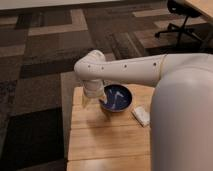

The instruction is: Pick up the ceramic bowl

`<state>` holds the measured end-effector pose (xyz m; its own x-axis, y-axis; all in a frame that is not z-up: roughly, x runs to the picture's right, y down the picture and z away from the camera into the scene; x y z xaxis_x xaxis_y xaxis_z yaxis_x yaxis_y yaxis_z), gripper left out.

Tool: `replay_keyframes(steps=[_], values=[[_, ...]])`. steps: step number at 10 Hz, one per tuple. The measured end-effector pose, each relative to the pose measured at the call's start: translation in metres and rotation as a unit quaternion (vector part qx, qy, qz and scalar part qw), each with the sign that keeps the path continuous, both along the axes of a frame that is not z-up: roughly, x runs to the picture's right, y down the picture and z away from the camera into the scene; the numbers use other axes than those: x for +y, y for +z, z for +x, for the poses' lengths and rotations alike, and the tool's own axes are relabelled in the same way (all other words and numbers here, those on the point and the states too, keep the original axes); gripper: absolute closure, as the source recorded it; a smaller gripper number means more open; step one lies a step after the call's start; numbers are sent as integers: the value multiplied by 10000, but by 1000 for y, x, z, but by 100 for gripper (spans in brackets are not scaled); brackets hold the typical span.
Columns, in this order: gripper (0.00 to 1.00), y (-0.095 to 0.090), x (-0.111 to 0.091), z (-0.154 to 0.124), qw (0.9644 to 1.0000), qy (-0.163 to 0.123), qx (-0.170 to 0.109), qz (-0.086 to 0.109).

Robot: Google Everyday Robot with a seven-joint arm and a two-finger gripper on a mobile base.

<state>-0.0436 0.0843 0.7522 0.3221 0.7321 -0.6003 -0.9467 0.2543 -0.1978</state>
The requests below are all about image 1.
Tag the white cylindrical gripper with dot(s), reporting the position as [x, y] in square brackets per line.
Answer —
[94, 89]

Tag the dark blue ceramic bowl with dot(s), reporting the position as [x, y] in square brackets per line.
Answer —
[118, 98]

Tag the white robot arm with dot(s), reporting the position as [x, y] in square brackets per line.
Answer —
[181, 110]

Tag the wooden desk corner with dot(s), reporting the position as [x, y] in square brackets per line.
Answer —
[203, 6]

